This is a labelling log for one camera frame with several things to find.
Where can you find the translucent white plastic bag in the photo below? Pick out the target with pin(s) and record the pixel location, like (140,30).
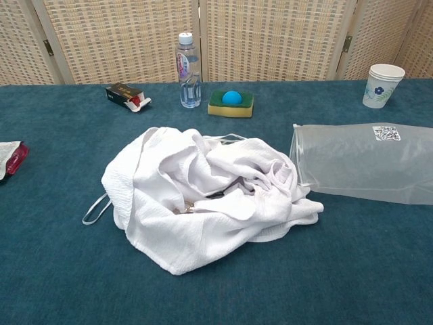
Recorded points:
(355,162)

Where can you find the white red spout pouch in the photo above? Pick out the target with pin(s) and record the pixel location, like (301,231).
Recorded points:
(13,159)

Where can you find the black snack packet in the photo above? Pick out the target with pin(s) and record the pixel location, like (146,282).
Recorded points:
(118,91)

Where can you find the white garment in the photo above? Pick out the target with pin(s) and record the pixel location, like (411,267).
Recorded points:
(189,230)

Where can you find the black screen hinge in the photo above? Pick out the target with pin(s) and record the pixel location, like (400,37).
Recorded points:
(348,43)
(49,47)

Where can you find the blue ball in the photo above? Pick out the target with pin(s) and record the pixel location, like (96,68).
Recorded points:
(231,98)

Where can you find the blue felt tablecloth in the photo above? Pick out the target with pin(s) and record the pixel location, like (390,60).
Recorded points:
(67,271)

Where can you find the white floral paper cup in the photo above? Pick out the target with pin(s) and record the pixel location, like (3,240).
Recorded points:
(379,91)

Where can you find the woven folding screen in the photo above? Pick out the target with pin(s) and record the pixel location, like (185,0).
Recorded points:
(118,34)

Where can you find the clear plastic water bottle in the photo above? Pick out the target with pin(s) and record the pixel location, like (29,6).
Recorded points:
(187,67)

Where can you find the green yellow sponge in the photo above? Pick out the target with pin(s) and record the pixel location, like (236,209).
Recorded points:
(230,111)

